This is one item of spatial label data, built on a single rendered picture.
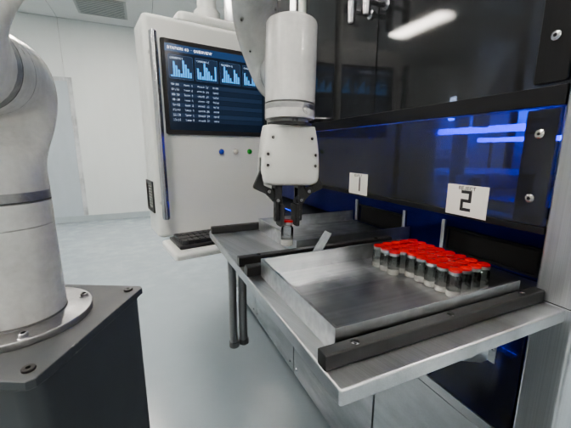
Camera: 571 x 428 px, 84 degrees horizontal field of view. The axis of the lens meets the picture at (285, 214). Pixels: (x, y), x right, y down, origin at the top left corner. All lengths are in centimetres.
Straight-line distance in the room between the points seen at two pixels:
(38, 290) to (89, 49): 552
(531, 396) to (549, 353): 9
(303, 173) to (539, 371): 50
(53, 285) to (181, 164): 73
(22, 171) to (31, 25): 563
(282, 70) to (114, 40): 553
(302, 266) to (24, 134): 50
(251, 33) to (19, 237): 48
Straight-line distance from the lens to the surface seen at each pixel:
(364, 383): 38
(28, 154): 57
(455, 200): 71
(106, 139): 580
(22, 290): 58
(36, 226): 56
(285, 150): 52
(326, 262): 67
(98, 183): 584
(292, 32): 54
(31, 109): 62
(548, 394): 72
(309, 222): 102
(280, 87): 52
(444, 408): 89
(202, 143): 123
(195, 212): 124
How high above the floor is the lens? 112
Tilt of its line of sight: 11 degrees down
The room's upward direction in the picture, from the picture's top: straight up
